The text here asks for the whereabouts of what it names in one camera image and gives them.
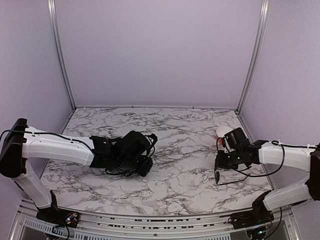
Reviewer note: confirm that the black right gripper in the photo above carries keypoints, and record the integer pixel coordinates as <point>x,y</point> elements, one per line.
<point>220,162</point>

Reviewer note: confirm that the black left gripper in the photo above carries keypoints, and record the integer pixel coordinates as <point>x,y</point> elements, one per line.
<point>143,171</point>

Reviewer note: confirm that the black rimless sunglasses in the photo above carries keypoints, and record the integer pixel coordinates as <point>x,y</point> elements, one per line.
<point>220,178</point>

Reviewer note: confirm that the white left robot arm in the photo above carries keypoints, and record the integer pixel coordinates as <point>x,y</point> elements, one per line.
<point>23,142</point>

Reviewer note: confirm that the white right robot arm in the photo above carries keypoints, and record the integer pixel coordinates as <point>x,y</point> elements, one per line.
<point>303,157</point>

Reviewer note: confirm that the orange bowl white inside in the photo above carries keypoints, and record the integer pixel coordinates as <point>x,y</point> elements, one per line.
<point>222,130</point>

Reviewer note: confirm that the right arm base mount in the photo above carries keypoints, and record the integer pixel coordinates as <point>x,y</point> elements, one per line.
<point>256,216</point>

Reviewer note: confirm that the aluminium front rail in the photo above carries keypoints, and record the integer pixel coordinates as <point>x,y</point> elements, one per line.
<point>103,226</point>

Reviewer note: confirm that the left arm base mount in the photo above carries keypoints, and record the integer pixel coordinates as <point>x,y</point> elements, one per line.
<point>54,214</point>

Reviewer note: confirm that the aluminium frame post right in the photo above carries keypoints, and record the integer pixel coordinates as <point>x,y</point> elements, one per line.
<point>257,46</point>

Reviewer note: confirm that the aluminium frame post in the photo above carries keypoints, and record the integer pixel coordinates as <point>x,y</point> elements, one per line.
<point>59,52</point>
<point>257,46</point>

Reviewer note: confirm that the aluminium frame post left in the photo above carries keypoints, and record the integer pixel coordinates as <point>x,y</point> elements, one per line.
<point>59,52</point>

